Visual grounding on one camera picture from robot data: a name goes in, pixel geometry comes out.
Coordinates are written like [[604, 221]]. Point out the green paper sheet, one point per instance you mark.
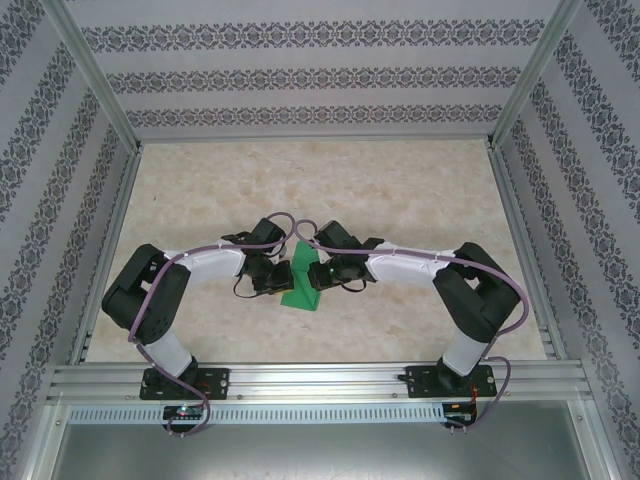
[[300, 298]]

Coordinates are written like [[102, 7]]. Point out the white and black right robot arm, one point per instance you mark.
[[400, 267]]

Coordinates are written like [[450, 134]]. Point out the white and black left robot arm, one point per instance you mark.
[[215, 265]]

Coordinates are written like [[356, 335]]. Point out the grey sheet metal tray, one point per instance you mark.
[[320, 455]]

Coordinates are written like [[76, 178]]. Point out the aluminium mounting rail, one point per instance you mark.
[[315, 380]]

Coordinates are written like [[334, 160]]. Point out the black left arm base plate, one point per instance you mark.
[[217, 382]]

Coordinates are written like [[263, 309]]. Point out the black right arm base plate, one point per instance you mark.
[[420, 382]]

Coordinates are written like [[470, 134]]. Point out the aluminium table side rail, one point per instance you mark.
[[515, 220], [119, 212]]

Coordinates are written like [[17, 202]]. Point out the aluminium frame post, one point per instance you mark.
[[95, 75], [535, 70]]

